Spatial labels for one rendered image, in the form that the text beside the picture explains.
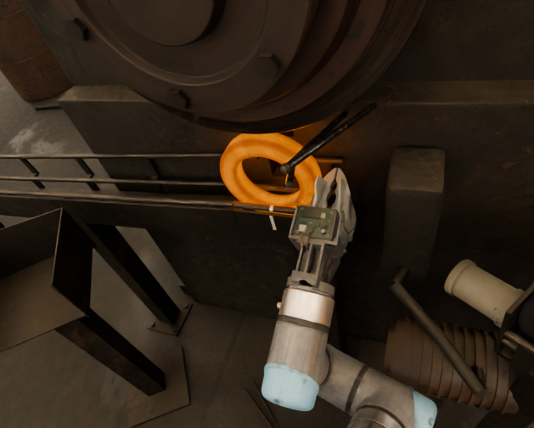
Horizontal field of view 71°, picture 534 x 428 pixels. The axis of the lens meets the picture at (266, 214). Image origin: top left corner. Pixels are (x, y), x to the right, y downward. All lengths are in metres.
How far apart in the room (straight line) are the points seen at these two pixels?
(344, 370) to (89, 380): 1.09
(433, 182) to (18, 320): 0.83
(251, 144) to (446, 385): 0.51
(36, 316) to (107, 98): 0.46
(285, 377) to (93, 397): 1.06
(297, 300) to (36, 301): 0.60
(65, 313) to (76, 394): 0.71
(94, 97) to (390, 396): 0.75
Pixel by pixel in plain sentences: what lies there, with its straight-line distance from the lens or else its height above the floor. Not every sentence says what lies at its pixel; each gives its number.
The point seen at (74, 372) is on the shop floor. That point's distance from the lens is 1.59.
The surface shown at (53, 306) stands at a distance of 0.90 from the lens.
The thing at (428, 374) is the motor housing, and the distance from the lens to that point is 0.74.
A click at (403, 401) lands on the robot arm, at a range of 0.60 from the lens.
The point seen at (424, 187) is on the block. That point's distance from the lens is 0.57.
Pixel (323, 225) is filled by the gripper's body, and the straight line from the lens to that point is 0.53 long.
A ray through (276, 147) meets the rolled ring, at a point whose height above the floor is 0.84.
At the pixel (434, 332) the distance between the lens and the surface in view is 0.70.
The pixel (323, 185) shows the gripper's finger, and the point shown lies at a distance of 0.62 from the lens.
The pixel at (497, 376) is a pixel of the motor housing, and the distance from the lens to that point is 0.74.
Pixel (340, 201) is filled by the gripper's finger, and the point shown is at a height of 0.77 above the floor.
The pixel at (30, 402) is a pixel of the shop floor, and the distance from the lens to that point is 1.65.
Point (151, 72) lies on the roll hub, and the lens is 0.46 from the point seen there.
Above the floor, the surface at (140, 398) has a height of 0.01.
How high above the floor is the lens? 1.20
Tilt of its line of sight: 47 degrees down
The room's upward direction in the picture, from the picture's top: 17 degrees counter-clockwise
